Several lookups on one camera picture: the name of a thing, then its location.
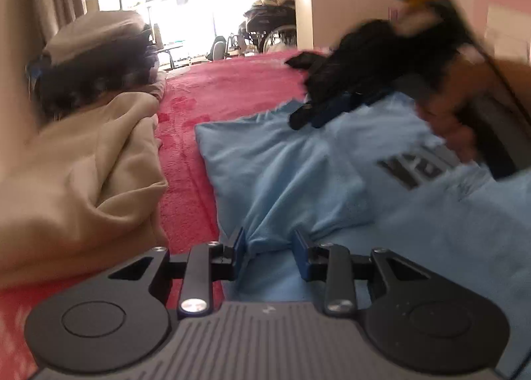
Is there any folded beige garment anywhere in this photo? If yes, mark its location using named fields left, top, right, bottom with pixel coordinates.
left=1, top=92, right=167, bottom=288

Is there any black garment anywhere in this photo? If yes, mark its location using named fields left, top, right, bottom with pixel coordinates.
left=285, top=20, right=407, bottom=104

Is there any pink floral bed blanket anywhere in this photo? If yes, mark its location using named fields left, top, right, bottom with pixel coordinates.
left=1, top=49, right=304, bottom=379

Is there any stack of folded clothes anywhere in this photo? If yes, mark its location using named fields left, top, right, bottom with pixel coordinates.
left=26, top=11, right=166, bottom=121

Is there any person's right hand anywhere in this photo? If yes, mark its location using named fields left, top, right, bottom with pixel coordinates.
left=417, top=58, right=530, bottom=163

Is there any light blue t-shirt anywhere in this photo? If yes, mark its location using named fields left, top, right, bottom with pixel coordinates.
left=195, top=94, right=530, bottom=379

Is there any small folding table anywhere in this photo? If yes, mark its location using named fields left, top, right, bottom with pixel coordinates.
left=157, top=43, right=183, bottom=71

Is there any wheelchair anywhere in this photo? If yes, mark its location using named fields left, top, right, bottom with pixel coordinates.
left=237, top=0, right=297, bottom=55

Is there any pink headboard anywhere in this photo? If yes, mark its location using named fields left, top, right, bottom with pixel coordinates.
left=473, top=0, right=530, bottom=64

